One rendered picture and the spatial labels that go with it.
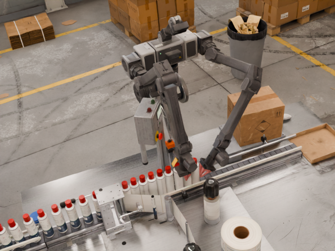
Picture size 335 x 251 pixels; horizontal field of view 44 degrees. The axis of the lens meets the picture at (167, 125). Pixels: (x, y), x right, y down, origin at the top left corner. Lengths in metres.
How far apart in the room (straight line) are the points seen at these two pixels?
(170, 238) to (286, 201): 0.72
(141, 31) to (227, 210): 3.59
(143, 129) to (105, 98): 2.78
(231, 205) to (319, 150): 0.77
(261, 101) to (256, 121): 0.14
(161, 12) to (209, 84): 1.26
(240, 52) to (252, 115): 2.17
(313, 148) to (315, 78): 2.29
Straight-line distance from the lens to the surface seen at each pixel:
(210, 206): 2.26
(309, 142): 2.96
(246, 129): 2.76
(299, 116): 3.17
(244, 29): 4.82
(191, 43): 2.69
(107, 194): 2.23
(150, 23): 5.61
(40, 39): 6.48
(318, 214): 2.55
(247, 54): 4.82
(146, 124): 2.15
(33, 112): 5.01
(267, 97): 2.83
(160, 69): 2.10
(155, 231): 2.37
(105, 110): 4.73
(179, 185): 2.49
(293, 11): 6.03
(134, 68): 2.51
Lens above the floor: 2.77
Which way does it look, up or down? 39 degrees down
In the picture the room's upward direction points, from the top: 6 degrees counter-clockwise
